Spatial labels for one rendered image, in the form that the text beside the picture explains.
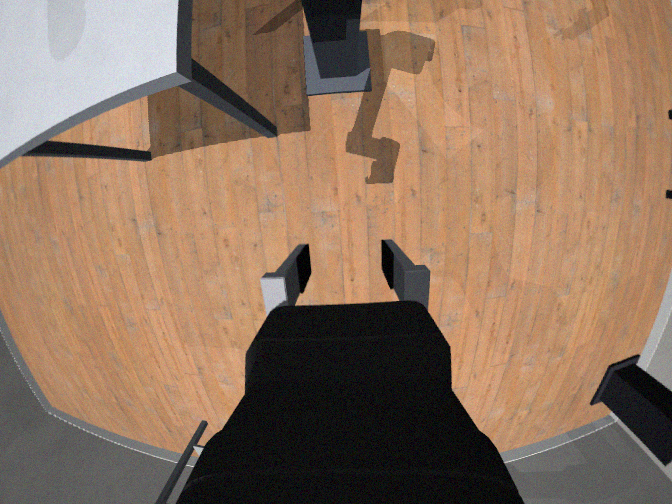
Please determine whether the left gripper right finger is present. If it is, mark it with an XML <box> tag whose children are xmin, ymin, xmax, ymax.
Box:
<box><xmin>380</xmin><ymin>239</ymin><xmax>432</xmax><ymax>308</ymax></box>

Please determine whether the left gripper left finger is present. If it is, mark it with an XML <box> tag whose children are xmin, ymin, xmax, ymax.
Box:
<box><xmin>261</xmin><ymin>243</ymin><xmax>313</xmax><ymax>312</ymax></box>

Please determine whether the white table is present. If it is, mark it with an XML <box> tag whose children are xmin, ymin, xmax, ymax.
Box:
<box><xmin>0</xmin><ymin>0</ymin><xmax>280</xmax><ymax>169</ymax></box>

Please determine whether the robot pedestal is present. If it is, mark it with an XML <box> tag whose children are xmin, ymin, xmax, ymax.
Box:
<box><xmin>301</xmin><ymin>0</ymin><xmax>375</xmax><ymax>98</ymax></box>

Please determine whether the black box pedestal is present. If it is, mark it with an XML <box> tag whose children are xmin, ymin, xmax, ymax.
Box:
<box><xmin>590</xmin><ymin>354</ymin><xmax>672</xmax><ymax>470</ymax></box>

